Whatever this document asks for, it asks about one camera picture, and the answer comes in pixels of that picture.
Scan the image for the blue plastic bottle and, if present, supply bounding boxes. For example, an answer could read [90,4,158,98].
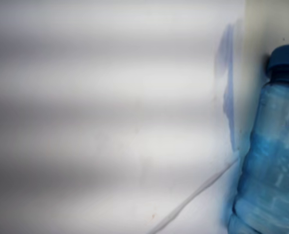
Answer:
[228,44,289,234]

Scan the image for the plain white paper sheet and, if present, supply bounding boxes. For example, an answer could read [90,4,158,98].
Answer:
[151,156,242,234]

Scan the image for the white paper sheet blue print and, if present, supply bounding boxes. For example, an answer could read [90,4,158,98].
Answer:
[0,0,245,234]

